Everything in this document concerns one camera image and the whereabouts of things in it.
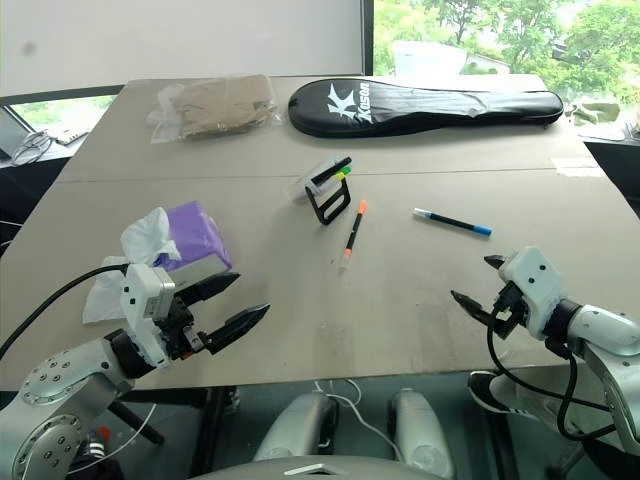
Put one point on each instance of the eyeglasses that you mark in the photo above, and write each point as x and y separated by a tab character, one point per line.
30	147

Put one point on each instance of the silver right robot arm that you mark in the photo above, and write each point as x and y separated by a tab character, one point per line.
602	325

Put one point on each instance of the orange black marker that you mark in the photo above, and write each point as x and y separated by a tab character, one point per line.
354	235

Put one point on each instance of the green crumpled cloth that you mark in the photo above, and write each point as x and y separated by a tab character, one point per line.
595	112

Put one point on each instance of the black table leg frame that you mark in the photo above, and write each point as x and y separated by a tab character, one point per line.
210	415

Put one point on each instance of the blue black marker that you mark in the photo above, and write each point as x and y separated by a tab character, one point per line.
452	222

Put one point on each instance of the black white striped sneaker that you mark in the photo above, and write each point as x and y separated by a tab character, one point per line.
487	392

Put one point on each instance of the silver rounded robot leg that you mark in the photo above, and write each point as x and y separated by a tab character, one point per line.
422	430
295	425

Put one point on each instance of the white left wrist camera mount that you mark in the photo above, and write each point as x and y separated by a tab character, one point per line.
142	300

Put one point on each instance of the purple tissue box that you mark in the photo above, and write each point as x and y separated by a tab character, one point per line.
200	235

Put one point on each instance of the plastic bag with beige cloth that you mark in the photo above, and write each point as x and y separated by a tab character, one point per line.
225	105

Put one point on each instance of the clear pen holder with markers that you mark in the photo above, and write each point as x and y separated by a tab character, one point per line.
320	181

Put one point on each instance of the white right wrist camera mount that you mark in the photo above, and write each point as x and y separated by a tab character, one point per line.
537	287

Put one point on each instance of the white crumpled tissue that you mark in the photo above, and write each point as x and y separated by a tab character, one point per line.
145	235

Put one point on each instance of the black window frame post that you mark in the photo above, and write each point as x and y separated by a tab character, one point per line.
368	35

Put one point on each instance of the green and yellow small object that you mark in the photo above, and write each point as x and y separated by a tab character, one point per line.
344	171

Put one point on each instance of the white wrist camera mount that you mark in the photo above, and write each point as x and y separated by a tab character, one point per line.
142	300
537	287

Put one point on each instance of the black metal stand frame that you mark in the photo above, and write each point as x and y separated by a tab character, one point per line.
325	212

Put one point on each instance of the black racket bag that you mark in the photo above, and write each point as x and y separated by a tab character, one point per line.
425	107

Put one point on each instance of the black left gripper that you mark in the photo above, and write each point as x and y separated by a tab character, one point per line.
179	332

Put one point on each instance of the white paper sheet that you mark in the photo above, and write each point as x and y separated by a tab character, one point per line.
607	134

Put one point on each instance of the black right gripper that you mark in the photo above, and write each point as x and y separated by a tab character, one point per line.
512	310

